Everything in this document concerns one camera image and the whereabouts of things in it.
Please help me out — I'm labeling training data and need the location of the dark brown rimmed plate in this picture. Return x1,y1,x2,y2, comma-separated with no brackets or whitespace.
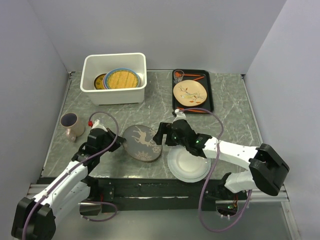
122,124,163,163

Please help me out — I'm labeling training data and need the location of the white ribbed deep plate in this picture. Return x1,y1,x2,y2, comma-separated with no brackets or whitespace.
167,146,211,170

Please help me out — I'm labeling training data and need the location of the white bottom plate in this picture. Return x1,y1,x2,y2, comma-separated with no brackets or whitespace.
169,165,210,183

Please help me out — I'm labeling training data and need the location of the yellow patterned small plate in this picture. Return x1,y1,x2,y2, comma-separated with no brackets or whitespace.
93,73,106,90

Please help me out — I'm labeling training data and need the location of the olive fluted plate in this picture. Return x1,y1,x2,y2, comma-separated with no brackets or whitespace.
106,69,139,89

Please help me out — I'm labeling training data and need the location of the blue plastic plate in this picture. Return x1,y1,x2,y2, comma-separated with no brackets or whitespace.
103,67,140,90

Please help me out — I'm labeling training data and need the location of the cream green leaf plate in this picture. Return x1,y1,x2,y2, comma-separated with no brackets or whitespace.
139,73,145,87

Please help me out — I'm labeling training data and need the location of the pink plastic plate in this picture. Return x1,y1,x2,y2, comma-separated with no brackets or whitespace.
137,73,144,88

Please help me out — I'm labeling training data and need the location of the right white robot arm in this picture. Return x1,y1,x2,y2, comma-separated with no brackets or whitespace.
153,119,290,199

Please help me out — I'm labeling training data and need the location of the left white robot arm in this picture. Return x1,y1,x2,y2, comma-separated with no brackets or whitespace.
11,127,125,240

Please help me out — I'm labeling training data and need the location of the white plastic bin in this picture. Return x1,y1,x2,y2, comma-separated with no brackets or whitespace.
80,52,147,105

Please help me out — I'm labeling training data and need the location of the orange plastic fork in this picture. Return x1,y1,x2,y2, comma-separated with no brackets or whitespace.
176,107,207,114

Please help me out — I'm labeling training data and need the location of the pink ceramic mug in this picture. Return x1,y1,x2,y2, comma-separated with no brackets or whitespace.
60,112,85,142

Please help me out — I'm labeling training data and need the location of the beige bird pattern plate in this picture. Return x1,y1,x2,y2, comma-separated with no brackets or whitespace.
173,80,208,107

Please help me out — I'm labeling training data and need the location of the black serving tray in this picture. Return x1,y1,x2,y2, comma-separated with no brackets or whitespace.
171,69,214,114

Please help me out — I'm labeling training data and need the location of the orange plastic spoon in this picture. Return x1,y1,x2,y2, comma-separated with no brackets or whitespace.
173,71,201,77

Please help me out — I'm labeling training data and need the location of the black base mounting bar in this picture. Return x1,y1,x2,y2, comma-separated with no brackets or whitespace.
82,176,247,213

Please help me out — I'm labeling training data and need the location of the clear drinking glass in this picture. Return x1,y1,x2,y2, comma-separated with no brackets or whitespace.
173,69,185,84

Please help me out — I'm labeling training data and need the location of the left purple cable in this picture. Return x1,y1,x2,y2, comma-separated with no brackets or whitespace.
21,111,120,240

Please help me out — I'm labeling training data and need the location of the purple cable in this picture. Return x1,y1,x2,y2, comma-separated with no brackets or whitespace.
174,107,253,233
21,111,120,240

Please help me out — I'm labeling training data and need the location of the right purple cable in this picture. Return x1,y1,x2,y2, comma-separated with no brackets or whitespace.
174,107,253,233

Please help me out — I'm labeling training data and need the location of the aluminium frame rail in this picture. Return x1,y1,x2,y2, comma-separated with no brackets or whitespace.
250,185,289,203

